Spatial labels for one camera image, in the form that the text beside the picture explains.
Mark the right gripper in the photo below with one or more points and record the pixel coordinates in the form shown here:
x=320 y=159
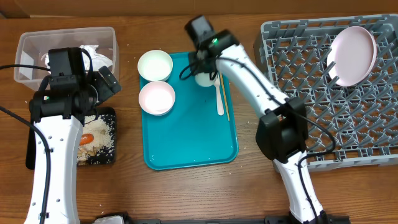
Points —
x=194 y=66

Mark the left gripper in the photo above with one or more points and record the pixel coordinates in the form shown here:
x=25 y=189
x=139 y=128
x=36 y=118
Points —
x=106 y=90

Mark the white upturned cup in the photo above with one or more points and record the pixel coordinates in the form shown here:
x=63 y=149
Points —
x=203 y=79

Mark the light green bowl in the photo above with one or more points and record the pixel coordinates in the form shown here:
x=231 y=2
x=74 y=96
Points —
x=155 y=65

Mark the orange carrot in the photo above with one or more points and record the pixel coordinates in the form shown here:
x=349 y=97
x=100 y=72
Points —
x=86 y=139

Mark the pink round plate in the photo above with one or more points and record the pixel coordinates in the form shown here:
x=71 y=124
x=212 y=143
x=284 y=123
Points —
x=353 y=55

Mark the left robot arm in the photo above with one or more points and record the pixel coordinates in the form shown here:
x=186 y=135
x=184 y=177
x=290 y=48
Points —
x=57 y=116

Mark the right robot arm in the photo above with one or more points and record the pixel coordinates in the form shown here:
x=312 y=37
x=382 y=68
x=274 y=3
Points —
x=282 y=129

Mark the grey dishwasher rack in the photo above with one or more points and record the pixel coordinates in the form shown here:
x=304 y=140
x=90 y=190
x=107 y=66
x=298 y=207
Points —
x=363 y=118

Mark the large crumpled white tissue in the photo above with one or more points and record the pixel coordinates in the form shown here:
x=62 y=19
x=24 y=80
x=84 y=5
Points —
x=99 y=60

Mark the wooden chopstick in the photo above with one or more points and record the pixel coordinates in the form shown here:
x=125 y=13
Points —
x=224 y=96

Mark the spilled white rice pile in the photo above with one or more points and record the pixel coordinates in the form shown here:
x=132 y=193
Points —
x=98 y=133

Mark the white plastic fork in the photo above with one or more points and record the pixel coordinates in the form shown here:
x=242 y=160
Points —
x=219 y=103

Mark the black plastic tray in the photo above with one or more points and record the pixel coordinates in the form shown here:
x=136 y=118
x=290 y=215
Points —
x=110 y=137

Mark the small crumpled white tissue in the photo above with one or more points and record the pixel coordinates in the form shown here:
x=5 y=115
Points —
x=45 y=58

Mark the teal serving tray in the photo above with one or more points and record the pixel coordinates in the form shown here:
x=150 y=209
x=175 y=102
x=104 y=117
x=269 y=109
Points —
x=192 y=133

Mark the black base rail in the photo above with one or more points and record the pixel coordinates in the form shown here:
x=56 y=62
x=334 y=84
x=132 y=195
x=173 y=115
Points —
x=267 y=220

